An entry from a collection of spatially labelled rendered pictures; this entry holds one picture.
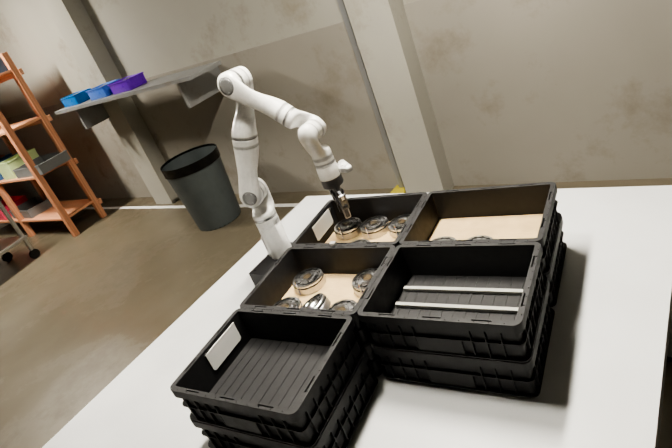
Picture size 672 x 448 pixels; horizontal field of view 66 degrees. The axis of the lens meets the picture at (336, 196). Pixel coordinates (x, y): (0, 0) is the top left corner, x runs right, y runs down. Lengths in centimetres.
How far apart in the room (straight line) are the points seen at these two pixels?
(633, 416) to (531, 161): 242
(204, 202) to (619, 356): 366
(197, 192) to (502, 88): 256
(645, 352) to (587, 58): 207
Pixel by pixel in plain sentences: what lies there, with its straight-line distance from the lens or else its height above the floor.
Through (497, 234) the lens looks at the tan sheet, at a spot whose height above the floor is 83.
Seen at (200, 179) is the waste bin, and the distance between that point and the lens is 443.
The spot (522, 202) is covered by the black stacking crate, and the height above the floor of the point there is 87.
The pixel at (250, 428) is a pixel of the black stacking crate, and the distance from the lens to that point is 132.
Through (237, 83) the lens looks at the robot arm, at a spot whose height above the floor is 146.
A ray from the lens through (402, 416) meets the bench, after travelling 136.
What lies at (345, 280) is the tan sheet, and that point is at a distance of 163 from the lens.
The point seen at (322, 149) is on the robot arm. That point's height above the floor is 118.
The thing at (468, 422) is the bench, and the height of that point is 70.
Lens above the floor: 171
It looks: 24 degrees down
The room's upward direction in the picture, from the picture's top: 21 degrees counter-clockwise
